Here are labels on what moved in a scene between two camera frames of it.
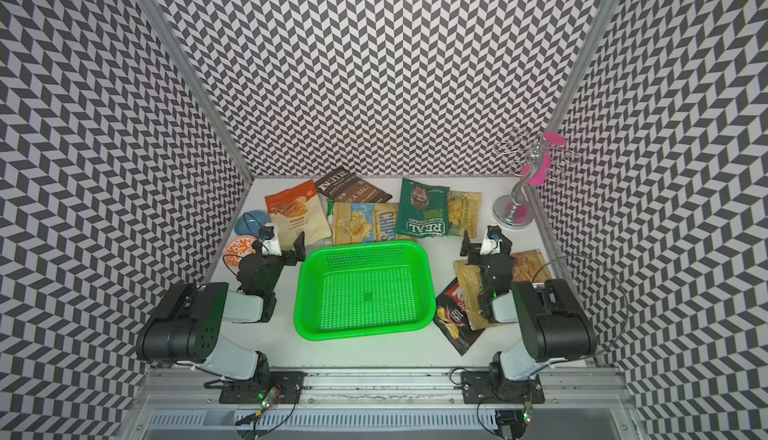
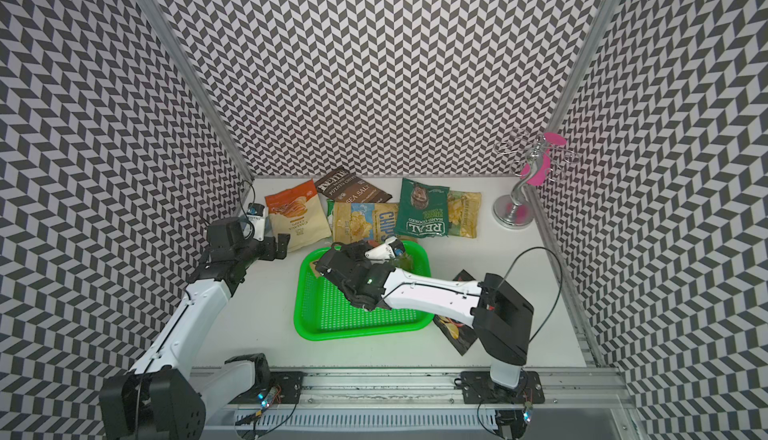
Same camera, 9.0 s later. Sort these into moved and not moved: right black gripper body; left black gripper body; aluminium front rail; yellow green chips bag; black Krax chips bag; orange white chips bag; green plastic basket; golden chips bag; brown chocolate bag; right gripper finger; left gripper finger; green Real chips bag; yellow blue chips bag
Moved: right gripper finger; left gripper finger; right black gripper body; golden chips bag; left black gripper body
Not moved: yellow blue chips bag; yellow green chips bag; green Real chips bag; black Krax chips bag; orange white chips bag; green plastic basket; aluminium front rail; brown chocolate bag
